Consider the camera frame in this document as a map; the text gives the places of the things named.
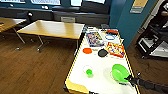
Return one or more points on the large green bowl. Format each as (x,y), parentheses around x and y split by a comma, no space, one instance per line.
(119,71)

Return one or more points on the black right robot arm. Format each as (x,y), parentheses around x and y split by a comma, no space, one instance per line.
(153,85)

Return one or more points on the yellow air hockey table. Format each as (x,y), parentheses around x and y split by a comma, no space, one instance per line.
(100,75)

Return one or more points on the red board game box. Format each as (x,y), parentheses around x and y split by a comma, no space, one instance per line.
(115,49)

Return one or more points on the black ping pong paddle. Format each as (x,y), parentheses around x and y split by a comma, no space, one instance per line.
(102,52)

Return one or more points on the small green bowl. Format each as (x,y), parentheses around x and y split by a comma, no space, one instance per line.
(88,72)

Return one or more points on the black wheeled cart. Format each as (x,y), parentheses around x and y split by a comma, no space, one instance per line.
(151,43)

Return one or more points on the orange ping pong paddle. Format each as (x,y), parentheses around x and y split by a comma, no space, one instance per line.
(87,50)

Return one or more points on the blue board game box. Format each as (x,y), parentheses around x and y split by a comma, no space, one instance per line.
(94,39)

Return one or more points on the grey office chair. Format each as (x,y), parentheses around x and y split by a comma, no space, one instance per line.
(68,19)

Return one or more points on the light wood office table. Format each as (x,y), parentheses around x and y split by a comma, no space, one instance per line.
(53,29)
(10,22)

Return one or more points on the dark window bench seat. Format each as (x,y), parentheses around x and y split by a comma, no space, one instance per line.
(43,12)

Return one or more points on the black office chair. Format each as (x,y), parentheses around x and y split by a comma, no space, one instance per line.
(25,15)

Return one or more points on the yellow wall sign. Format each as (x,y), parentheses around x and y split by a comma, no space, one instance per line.
(139,6)

